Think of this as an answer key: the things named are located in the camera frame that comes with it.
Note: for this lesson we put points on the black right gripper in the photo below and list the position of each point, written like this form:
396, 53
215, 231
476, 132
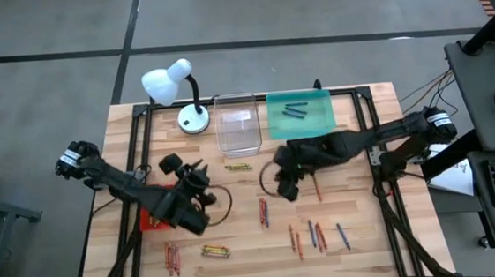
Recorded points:
295, 157

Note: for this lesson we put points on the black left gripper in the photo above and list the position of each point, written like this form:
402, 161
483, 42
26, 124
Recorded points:
194, 193

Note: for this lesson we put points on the yellow green crayon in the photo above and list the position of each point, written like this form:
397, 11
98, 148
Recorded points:
238, 165
239, 169

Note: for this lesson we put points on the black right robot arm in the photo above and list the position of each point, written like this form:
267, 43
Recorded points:
397, 133

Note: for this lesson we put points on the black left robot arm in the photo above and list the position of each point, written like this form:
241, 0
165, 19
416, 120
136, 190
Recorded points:
123, 188

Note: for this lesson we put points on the teal plastic tray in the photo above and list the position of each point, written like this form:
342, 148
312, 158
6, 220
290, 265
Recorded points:
313, 124

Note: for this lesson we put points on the clear plastic container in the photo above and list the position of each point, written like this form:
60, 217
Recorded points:
238, 130

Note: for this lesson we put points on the red plastic basket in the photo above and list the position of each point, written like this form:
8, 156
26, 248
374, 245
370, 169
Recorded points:
148, 221

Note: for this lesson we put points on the black clamp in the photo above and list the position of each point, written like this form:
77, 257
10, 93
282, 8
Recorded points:
316, 84

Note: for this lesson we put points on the white desk lamp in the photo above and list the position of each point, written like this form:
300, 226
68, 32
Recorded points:
159, 85

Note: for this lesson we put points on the white paper sheet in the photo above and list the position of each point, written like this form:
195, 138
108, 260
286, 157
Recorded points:
452, 180

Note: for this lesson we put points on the grey desk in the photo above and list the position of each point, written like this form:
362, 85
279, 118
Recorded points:
478, 94

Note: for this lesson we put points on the black caster wheel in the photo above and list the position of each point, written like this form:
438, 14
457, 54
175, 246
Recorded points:
484, 242

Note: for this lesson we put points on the black pole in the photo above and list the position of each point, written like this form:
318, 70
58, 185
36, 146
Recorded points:
487, 31

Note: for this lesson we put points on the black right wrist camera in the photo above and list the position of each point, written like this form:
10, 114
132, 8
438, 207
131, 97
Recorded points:
288, 191

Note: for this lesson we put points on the grey metal bracket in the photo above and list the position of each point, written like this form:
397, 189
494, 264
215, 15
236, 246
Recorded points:
375, 156

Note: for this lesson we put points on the black metal table frame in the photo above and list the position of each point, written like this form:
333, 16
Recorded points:
362, 92

